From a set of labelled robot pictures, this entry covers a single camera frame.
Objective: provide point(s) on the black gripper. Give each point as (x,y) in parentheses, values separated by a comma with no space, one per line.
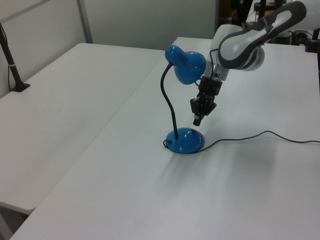
(210,87)

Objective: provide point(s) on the blue gooseneck desk lamp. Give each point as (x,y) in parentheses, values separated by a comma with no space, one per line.
(187,67)

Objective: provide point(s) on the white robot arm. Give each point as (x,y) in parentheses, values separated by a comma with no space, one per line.
(240,42)

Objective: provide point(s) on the black computer tower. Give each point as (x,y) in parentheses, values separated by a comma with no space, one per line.
(237,12)

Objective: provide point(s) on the black electronics box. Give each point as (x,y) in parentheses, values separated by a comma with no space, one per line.
(282,40)

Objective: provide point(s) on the dark background pole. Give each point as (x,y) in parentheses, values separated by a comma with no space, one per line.
(261,7)

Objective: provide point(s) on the black clamp stand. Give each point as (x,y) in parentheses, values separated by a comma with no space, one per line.
(311,45)

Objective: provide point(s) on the black camera stand pole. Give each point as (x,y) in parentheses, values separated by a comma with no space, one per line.
(13,72)

